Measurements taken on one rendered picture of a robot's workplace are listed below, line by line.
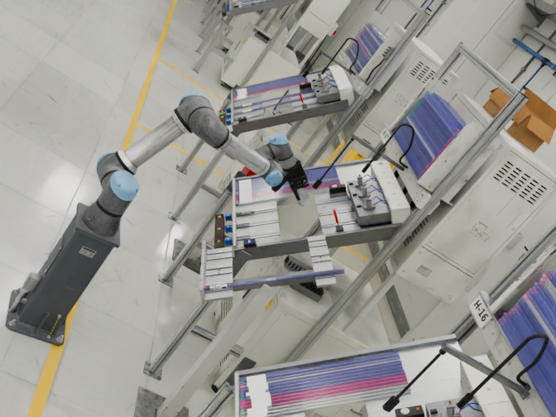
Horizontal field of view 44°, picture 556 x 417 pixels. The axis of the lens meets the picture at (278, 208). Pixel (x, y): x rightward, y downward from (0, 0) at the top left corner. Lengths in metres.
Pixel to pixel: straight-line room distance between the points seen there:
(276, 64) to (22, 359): 5.17
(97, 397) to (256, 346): 0.73
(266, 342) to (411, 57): 1.95
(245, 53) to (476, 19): 2.52
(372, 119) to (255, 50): 3.33
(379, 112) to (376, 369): 2.35
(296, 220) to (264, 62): 3.25
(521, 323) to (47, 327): 1.90
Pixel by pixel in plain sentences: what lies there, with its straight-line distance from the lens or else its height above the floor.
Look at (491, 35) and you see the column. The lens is 6.19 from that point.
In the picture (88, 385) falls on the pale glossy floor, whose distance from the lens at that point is 3.01.
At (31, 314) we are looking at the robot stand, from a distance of 3.03.
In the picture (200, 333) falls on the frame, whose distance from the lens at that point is 3.09.
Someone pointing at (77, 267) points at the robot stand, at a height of 0.37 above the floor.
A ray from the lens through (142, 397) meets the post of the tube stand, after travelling 3.10.
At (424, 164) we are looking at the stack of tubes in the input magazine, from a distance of 2.91.
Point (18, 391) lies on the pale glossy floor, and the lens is 2.84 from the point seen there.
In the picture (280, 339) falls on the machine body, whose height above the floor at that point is 0.44.
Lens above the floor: 1.96
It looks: 20 degrees down
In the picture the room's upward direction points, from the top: 38 degrees clockwise
